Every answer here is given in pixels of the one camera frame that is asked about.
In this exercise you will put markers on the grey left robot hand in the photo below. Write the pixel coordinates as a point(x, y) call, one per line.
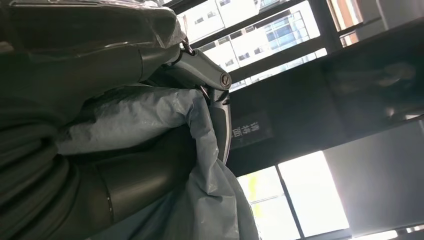
point(99, 43)

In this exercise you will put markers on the grey poly mailer red print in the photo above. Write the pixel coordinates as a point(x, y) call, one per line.
point(132, 116)

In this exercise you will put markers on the black yellow column label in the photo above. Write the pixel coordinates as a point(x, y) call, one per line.
point(251, 130)

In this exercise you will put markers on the black scanner column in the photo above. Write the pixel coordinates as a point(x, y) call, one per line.
point(314, 109)

